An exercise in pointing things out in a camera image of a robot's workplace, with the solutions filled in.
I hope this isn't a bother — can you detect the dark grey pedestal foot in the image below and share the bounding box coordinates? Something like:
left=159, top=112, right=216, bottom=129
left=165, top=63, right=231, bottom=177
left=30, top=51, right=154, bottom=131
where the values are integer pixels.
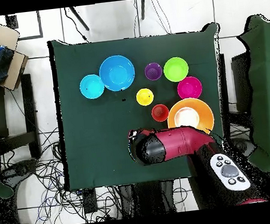
left=229, top=135, right=258, bottom=160
left=0, top=157, right=40, bottom=181

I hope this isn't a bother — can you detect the small light blue bowl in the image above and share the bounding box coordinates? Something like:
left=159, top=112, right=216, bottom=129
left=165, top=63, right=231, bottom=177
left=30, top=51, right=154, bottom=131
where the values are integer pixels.
left=78, top=73, right=107, bottom=101

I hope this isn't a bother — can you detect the dark green tablecloth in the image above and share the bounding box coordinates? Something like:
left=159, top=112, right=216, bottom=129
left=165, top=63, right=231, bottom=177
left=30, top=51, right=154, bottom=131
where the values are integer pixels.
left=47, top=21, right=237, bottom=194

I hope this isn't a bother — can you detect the yellow cup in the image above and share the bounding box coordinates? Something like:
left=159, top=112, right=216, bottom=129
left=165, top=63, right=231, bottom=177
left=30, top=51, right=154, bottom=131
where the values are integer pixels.
left=135, top=87, right=155, bottom=107

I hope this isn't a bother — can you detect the black stool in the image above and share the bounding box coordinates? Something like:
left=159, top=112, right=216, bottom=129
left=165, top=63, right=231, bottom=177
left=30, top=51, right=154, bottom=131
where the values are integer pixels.
left=0, top=72, right=43, bottom=164

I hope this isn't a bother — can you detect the small green bowl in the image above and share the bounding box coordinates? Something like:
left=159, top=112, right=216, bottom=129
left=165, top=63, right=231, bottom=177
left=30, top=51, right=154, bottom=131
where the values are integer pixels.
left=161, top=55, right=191, bottom=84

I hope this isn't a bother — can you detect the black power adapter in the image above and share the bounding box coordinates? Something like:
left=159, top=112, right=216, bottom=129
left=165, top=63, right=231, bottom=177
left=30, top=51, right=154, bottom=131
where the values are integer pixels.
left=81, top=187, right=99, bottom=214

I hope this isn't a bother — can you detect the black tripod leg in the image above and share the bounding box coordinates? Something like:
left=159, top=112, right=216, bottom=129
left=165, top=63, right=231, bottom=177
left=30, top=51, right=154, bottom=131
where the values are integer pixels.
left=68, top=4, right=90, bottom=33
left=139, top=0, right=148, bottom=20

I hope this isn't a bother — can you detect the large orange bowl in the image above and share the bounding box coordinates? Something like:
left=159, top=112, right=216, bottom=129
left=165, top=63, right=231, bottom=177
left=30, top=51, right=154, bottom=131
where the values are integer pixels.
left=164, top=95, right=217, bottom=139

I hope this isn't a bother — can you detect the purple cup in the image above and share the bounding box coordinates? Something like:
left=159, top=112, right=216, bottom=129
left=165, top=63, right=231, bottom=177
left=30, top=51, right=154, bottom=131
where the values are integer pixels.
left=143, top=61, right=164, bottom=82

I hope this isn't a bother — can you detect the small pink bowl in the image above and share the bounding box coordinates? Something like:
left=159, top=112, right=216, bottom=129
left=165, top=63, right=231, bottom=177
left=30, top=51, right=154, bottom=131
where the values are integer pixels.
left=175, top=75, right=204, bottom=101

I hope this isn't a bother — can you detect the red cup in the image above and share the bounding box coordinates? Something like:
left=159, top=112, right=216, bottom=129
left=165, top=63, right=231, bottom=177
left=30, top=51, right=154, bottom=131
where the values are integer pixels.
left=150, top=103, right=171, bottom=123

